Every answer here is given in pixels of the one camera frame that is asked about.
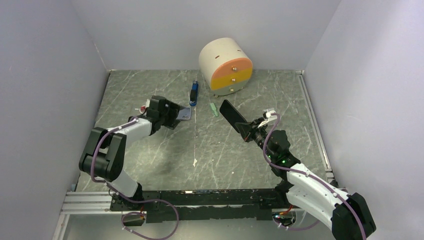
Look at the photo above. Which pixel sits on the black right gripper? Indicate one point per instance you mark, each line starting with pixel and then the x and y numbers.
pixel 248 128

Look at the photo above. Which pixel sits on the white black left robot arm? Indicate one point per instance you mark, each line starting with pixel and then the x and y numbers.
pixel 103 155

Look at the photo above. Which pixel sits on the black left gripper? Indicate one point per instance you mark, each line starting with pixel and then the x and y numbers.
pixel 174 109

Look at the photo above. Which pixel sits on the blue black stapler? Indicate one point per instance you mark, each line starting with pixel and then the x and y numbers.
pixel 193 97

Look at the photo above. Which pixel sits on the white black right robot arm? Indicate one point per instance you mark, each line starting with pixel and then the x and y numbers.
pixel 346 215

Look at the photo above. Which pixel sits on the round beige drawer cabinet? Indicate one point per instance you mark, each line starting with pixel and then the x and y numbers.
pixel 225 66

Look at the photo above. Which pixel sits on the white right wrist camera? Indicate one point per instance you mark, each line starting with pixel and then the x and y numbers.
pixel 269 115

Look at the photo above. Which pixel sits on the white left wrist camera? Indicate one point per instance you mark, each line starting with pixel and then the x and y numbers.
pixel 143 110

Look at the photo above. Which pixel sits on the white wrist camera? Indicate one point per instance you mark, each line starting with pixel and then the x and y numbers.
pixel 269 115
pixel 143 110

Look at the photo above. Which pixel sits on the small green plastic tool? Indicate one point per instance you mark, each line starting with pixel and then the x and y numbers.
pixel 214 109

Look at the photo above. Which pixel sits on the lilac silicone phone case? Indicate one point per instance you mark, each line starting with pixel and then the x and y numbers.
pixel 184 114

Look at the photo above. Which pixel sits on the phone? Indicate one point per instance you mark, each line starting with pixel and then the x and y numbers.
pixel 231 114

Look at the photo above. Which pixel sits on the black base bar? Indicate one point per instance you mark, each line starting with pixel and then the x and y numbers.
pixel 224 204

